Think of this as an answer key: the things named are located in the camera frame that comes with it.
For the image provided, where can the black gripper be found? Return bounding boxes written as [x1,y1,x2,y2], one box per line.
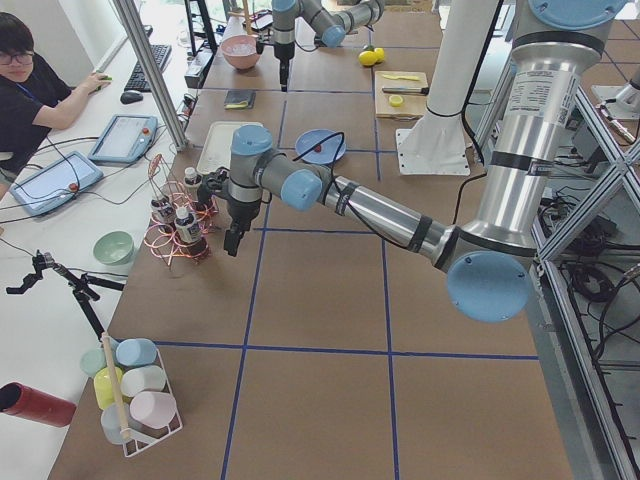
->
[275,47,295,92]
[223,197,260,257]

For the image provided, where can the blue plate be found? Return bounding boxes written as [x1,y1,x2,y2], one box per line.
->
[295,129,346,166]

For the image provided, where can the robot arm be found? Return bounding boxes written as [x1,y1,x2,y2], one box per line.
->
[271,0,385,92]
[223,1,627,322]

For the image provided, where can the dark drink bottle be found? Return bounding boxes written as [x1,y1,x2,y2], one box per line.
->
[184,167,202,201]
[174,206,202,248]
[151,195,175,225]

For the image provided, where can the pink bowl with ice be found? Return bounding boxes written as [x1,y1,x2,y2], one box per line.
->
[220,35,261,70]

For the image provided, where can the grey folded cloth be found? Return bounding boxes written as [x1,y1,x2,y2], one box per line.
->
[224,89,256,110]

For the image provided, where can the black tray with pink rim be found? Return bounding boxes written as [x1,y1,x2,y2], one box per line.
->
[249,9,273,32]

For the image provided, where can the wooden stand with round base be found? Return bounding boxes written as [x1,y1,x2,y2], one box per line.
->
[228,0,260,36]

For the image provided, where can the cream bear tray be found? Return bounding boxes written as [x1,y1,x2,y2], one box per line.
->
[196,121,261,175]

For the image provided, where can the yellow lemon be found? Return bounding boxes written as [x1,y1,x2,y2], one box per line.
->
[358,50,379,68]
[374,47,386,63]

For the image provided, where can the lemon half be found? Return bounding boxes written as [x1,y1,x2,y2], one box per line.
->
[388,94,404,107]

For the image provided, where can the green bowl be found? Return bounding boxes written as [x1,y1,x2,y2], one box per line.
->
[93,231,135,266]

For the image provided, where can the yellow plastic knife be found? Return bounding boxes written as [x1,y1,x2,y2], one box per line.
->
[381,74,421,81]

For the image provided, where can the wooden cutting board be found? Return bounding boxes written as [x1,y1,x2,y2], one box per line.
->
[374,71,429,119]

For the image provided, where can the steel rod with black tip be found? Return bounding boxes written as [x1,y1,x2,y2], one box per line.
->
[382,87,430,96]

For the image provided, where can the blue teach pendant tablet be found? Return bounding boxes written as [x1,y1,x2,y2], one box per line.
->
[88,114,158,164]

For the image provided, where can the black keyboard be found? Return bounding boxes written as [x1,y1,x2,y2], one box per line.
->
[123,44,173,93]

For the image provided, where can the black computer mouse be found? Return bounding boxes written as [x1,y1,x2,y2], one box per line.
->
[120,90,144,105]

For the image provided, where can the light blue cup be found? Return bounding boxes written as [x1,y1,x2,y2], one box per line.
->
[116,338,157,367]

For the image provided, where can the black tripod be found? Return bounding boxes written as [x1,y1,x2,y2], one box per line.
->
[5,250,124,339]

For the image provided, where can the white cup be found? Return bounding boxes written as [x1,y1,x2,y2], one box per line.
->
[121,365,167,397]

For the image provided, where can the mint green cup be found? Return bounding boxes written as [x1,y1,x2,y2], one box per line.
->
[79,348,106,378]

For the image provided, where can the pink cup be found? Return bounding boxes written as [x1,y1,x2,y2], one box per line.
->
[129,391,177,429]

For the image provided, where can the yellow cup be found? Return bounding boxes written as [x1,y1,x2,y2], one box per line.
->
[93,367,115,410]

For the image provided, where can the pale blue cup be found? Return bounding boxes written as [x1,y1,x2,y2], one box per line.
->
[100,403,127,445]

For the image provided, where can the copper wire bottle rack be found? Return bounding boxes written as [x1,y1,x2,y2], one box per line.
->
[143,154,219,267]

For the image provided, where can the aluminium frame post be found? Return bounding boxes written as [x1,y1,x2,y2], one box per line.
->
[113,0,188,152]

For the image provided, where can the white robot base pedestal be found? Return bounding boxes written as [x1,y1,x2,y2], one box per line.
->
[397,0,502,176]

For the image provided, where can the white wire cup basket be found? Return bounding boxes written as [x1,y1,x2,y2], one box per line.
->
[93,333,183,458]

